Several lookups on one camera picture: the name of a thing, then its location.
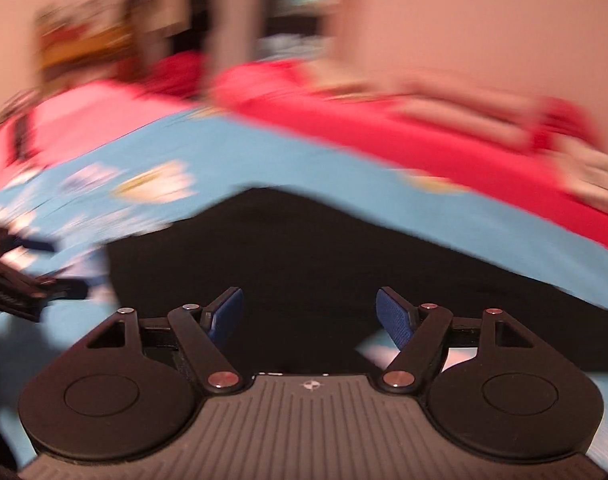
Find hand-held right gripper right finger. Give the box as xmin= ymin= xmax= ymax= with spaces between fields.
xmin=376 ymin=287 xmax=534 ymax=394

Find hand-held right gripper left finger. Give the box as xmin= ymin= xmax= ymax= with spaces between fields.
xmin=86 ymin=287 xmax=245 ymax=394

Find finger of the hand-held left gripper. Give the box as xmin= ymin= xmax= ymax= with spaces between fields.
xmin=4 ymin=237 xmax=56 ymax=255
xmin=31 ymin=276 xmax=88 ymax=302

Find black pants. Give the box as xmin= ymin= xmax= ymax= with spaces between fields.
xmin=106 ymin=187 xmax=608 ymax=376

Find light blue printed bedsheet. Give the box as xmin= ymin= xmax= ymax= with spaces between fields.
xmin=0 ymin=105 xmax=608 ymax=463

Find pink blanket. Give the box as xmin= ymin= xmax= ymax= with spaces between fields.
xmin=0 ymin=59 xmax=608 ymax=253

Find beige cloth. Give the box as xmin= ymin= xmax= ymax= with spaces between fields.
xmin=329 ymin=77 xmax=552 ymax=153

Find red cloth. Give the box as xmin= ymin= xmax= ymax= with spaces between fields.
xmin=146 ymin=52 xmax=209 ymax=103

